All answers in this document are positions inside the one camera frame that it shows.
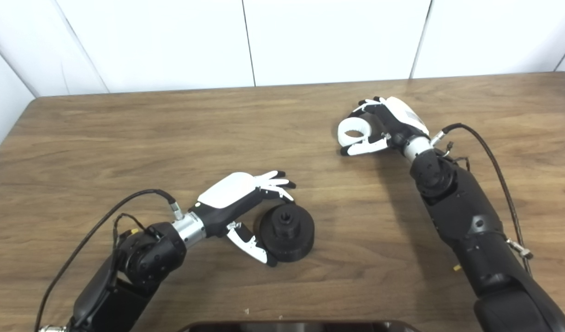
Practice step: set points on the glossy black robot chest edge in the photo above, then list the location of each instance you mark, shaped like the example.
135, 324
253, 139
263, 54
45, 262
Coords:
296, 327

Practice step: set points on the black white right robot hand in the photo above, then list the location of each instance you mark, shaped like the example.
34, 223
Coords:
402, 115

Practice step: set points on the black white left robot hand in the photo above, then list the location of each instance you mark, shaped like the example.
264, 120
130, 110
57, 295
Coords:
229, 191

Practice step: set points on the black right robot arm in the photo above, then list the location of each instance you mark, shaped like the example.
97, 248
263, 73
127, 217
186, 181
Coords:
471, 221

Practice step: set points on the round black part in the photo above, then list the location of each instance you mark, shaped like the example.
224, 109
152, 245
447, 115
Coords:
296, 249

